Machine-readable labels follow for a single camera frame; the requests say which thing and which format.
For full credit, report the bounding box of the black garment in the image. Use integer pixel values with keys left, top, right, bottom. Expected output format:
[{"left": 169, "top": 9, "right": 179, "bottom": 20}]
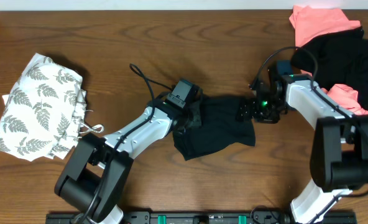
[
  {"left": 172, "top": 95, "right": 255, "bottom": 161},
  {"left": 291, "top": 27, "right": 368, "bottom": 110}
]

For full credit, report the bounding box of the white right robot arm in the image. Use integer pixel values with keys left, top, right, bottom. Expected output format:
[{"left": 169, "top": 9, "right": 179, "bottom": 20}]
[{"left": 236, "top": 74, "right": 368, "bottom": 223}]

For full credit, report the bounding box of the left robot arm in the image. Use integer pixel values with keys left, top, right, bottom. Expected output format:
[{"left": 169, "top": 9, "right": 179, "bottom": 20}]
[{"left": 54, "top": 91, "right": 203, "bottom": 223}]

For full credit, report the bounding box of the black garment in pile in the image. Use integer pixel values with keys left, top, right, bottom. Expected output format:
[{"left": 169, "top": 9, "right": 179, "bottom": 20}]
[{"left": 291, "top": 27, "right": 368, "bottom": 110}]

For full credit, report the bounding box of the coral pink garment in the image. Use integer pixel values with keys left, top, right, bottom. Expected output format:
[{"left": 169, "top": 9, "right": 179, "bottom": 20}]
[{"left": 289, "top": 5, "right": 368, "bottom": 115}]

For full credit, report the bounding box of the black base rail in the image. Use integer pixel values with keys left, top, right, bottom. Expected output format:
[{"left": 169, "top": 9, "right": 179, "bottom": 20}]
[{"left": 45, "top": 210, "right": 357, "bottom": 224}]

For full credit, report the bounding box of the white fern-print drawstring bag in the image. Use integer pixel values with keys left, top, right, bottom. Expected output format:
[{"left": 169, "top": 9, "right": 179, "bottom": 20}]
[{"left": 0, "top": 54, "right": 104, "bottom": 161}]

